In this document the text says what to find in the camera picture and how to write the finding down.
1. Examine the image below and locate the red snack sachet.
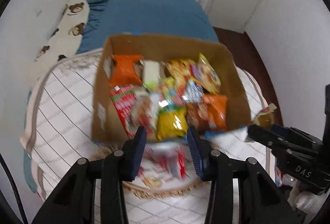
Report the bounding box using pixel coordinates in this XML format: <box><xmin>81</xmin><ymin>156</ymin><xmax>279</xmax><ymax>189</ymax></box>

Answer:
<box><xmin>110</xmin><ymin>85</ymin><xmax>137</xmax><ymax>138</ymax></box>

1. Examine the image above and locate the yellow egg snack bag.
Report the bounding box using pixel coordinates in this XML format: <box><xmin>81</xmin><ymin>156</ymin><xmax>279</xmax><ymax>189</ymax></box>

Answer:
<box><xmin>197</xmin><ymin>53</ymin><xmax>222</xmax><ymax>94</ymax></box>

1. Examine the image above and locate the white bear print pillow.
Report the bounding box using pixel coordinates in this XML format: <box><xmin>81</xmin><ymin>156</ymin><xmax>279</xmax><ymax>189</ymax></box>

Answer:
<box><xmin>27</xmin><ymin>0</ymin><xmax>90</xmax><ymax>83</ymax></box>

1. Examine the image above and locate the colourful candy ball bag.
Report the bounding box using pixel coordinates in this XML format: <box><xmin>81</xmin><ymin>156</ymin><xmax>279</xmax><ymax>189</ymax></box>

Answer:
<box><xmin>147</xmin><ymin>77</ymin><xmax>184</xmax><ymax>111</ymax></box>

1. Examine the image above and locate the blue bed sheet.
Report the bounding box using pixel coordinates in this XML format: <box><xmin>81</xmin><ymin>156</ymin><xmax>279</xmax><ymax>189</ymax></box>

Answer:
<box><xmin>77</xmin><ymin>0</ymin><xmax>219</xmax><ymax>53</ymax></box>

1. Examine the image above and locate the yellow snack packet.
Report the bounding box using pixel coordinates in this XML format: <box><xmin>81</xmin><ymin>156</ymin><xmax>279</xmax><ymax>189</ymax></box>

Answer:
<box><xmin>156</xmin><ymin>107</ymin><xmax>188</xmax><ymax>141</ymax></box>

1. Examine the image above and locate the white wrapped snack block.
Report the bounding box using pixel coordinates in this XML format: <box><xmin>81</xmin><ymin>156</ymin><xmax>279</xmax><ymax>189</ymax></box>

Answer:
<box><xmin>142</xmin><ymin>60</ymin><xmax>162</xmax><ymax>85</ymax></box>

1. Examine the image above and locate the orange chips bag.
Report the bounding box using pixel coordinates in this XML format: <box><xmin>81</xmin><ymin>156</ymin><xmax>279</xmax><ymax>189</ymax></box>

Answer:
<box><xmin>109</xmin><ymin>54</ymin><xmax>143</xmax><ymax>87</ymax></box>

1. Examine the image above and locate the white quilted floral bedspread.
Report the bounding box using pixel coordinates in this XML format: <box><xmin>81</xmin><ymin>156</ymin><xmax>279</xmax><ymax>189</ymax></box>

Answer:
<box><xmin>19</xmin><ymin>48</ymin><xmax>278</xmax><ymax>224</ymax></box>

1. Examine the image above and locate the jelly cup snack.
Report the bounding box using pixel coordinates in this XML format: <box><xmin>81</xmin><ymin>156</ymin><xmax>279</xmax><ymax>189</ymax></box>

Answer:
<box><xmin>253</xmin><ymin>103</ymin><xmax>277</xmax><ymax>129</ymax></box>

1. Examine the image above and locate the yellow Mi Sedaap noodle packet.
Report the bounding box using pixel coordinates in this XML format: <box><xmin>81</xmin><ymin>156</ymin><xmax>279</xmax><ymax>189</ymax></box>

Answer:
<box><xmin>166</xmin><ymin>59</ymin><xmax>204</xmax><ymax>103</ymax></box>

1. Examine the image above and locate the red candy wrapper packet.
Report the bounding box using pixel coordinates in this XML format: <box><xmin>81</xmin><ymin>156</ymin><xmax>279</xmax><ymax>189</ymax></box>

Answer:
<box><xmin>130</xmin><ymin>94</ymin><xmax>158</xmax><ymax>134</ymax></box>

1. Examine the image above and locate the brown shrimp snack packet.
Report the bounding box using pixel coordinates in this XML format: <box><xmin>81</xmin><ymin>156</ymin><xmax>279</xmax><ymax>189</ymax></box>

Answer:
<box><xmin>186</xmin><ymin>103</ymin><xmax>209</xmax><ymax>133</ymax></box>

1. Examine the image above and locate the orange sunflower seed packet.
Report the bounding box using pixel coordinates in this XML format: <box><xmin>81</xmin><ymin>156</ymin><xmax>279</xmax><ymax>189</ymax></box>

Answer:
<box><xmin>203</xmin><ymin>94</ymin><xmax>228</xmax><ymax>131</ymax></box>

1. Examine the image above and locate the brown cardboard box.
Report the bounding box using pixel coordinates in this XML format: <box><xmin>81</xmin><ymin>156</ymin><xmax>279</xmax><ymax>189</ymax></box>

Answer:
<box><xmin>91</xmin><ymin>35</ymin><xmax>251</xmax><ymax>144</ymax></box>

